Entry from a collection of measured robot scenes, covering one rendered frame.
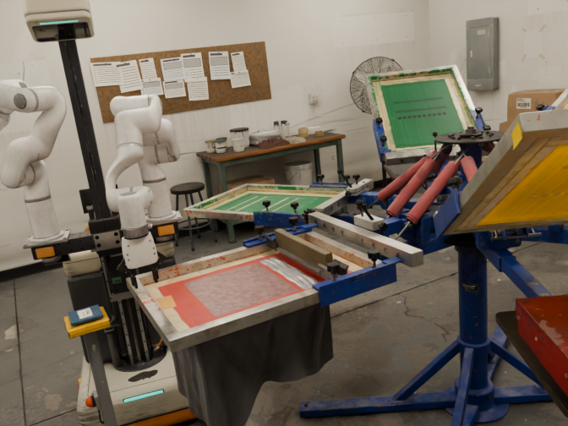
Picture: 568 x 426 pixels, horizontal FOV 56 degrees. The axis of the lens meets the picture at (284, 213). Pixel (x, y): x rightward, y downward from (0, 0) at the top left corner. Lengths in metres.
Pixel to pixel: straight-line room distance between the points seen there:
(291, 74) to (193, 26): 1.21
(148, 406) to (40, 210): 1.11
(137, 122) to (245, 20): 4.26
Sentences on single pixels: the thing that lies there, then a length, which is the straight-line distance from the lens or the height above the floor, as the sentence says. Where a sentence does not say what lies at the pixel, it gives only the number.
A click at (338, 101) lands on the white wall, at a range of 6.51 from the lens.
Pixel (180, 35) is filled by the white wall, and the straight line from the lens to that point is 5.72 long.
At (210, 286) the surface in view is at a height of 0.96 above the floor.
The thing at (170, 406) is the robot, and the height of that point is 0.16.
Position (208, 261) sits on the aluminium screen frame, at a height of 0.98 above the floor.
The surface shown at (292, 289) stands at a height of 0.96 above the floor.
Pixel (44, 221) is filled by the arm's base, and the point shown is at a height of 1.21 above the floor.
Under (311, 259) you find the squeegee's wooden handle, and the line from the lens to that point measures 1.89.
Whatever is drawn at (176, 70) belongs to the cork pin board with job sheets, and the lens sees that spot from 5.66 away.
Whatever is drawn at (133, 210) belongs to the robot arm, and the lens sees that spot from 1.67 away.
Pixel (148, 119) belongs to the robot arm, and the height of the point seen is 1.56.
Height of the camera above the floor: 1.69
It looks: 16 degrees down
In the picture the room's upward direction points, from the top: 6 degrees counter-clockwise
